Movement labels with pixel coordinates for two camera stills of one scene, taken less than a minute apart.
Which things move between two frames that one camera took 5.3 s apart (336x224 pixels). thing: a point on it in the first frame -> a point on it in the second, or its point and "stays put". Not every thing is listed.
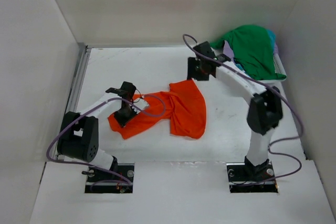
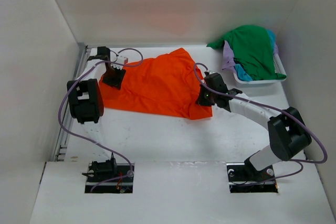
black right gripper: (192, 73) -> (201, 100)
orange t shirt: (184, 107) -> (170, 84)
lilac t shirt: (228, 51) stays put
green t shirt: (252, 50) stays put
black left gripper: (122, 121) -> (116, 83)
